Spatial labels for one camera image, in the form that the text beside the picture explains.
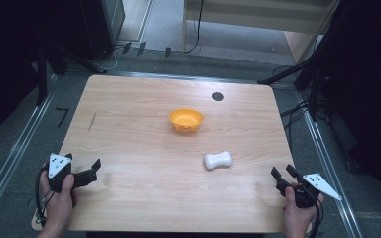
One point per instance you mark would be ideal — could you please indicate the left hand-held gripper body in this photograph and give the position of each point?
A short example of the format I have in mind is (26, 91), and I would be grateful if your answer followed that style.
(57, 163)

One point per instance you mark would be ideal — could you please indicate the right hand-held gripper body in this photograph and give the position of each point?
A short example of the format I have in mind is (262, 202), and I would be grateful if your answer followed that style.
(307, 193)

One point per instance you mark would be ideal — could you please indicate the white bone-shaped toy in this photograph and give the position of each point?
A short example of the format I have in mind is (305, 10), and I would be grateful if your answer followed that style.
(218, 160)

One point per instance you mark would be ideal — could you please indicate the orange plastic bowl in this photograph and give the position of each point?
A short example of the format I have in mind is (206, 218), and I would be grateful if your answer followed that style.
(186, 120)

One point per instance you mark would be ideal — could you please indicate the person's right hand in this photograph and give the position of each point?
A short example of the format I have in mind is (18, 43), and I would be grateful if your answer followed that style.
(297, 214)

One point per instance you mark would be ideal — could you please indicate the person's left hand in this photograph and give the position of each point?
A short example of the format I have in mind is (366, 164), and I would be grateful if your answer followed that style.
(58, 206)

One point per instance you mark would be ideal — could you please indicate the beige round tag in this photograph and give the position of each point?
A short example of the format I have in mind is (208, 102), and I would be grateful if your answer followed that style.
(35, 221)

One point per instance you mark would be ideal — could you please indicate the black metal stand with braces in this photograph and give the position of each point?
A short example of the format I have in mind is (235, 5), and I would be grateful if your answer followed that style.
(314, 89)

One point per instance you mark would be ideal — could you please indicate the black round table grommet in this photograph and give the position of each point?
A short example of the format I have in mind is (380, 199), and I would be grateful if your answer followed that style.
(218, 96)

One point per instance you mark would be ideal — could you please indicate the dark curtain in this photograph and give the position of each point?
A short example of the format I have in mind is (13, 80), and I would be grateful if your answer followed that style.
(370, 99)
(6, 66)

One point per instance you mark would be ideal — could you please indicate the black tape strip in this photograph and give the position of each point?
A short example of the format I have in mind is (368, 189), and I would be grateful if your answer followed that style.
(167, 52)
(141, 48)
(126, 47)

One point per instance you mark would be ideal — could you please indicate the dark cabinet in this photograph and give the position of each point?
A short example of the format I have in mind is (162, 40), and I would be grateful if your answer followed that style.
(102, 26)

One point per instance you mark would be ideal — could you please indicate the long metal floor rail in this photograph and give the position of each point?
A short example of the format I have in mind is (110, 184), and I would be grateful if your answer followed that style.
(330, 172)
(16, 148)

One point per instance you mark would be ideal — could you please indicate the metal floor rail behind table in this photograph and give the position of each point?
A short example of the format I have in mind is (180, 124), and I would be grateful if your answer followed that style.
(185, 77)

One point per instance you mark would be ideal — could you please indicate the white frame partition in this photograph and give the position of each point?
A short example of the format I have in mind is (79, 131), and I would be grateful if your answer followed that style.
(244, 16)

